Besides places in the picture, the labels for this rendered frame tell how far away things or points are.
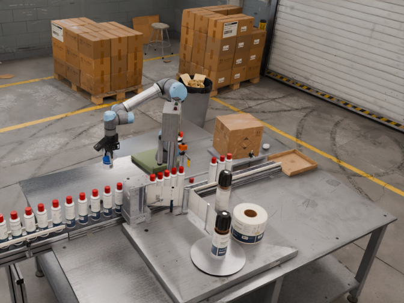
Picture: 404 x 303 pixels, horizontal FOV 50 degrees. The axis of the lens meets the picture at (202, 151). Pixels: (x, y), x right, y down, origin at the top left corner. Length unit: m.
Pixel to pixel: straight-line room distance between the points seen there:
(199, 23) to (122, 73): 1.37
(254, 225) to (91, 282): 0.93
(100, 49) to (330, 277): 4.04
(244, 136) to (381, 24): 3.78
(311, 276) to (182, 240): 1.28
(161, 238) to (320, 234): 1.01
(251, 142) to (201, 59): 3.47
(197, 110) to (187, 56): 1.64
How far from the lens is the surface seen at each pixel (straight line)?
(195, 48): 6.76
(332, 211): 3.09
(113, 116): 2.78
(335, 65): 7.03
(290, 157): 3.59
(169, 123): 2.56
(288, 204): 3.03
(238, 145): 3.32
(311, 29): 7.19
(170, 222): 2.63
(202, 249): 2.46
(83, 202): 2.52
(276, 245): 2.60
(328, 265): 3.60
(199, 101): 5.39
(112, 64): 6.13
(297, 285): 3.36
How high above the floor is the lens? 2.55
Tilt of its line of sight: 30 degrees down
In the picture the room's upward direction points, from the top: 6 degrees clockwise
